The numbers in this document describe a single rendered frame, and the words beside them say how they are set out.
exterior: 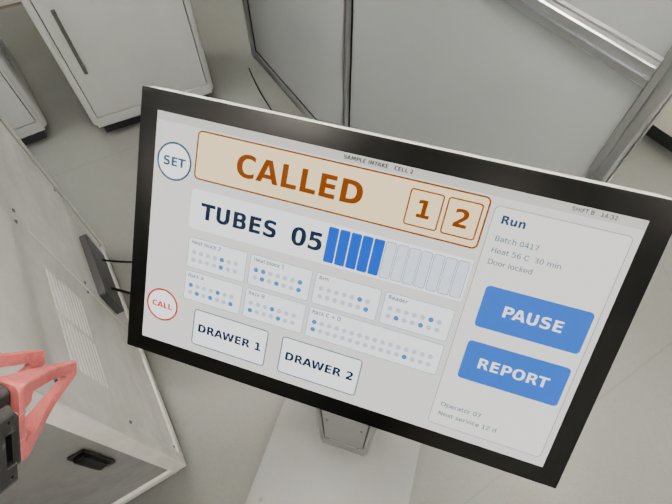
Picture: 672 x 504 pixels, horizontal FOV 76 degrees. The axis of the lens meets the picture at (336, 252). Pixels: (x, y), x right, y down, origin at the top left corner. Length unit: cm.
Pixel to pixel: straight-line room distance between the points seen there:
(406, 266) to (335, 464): 107
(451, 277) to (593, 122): 69
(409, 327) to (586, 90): 72
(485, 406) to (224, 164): 37
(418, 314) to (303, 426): 106
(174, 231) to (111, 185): 174
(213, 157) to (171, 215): 9
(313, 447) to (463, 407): 100
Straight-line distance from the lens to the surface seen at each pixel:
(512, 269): 44
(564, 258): 44
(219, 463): 153
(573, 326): 47
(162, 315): 56
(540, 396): 50
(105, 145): 246
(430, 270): 43
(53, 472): 113
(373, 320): 46
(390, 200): 42
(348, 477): 145
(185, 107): 49
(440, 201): 42
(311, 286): 46
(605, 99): 104
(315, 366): 50
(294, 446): 146
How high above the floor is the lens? 148
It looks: 56 degrees down
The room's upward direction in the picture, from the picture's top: straight up
